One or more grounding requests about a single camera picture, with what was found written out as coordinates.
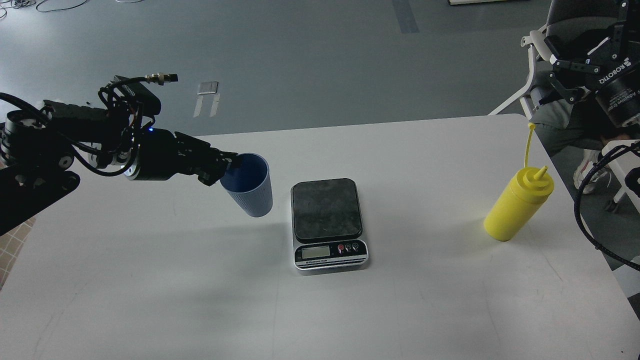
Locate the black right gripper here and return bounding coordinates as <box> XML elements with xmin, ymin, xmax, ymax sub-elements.
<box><xmin>544</xmin><ymin>0</ymin><xmax>640</xmax><ymax>126</ymax></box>

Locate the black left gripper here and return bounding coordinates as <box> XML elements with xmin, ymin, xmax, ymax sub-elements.
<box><xmin>125</xmin><ymin>128</ymin><xmax>242</xmax><ymax>187</ymax></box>

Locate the blue ribbed plastic cup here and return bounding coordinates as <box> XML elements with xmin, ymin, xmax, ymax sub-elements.
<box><xmin>220</xmin><ymin>153</ymin><xmax>274</xmax><ymax>218</ymax></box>

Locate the yellow squeeze bottle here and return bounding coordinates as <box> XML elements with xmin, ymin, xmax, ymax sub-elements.
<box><xmin>483</xmin><ymin>122</ymin><xmax>554</xmax><ymax>242</ymax></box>

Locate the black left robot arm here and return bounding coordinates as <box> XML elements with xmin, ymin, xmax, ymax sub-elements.
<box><xmin>1</xmin><ymin>73</ymin><xmax>243</xmax><ymax>234</ymax></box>

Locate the digital kitchen scale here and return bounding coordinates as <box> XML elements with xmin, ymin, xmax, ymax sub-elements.
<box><xmin>290</xmin><ymin>178</ymin><xmax>370</xmax><ymax>272</ymax></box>

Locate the white office chair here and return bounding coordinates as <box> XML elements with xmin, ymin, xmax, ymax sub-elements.
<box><xmin>490</xmin><ymin>0</ymin><xmax>618</xmax><ymax>119</ymax></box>

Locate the grey floor plate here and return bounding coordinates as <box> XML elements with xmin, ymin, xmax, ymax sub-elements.
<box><xmin>197</xmin><ymin>80</ymin><xmax>219</xmax><ymax>96</ymax></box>

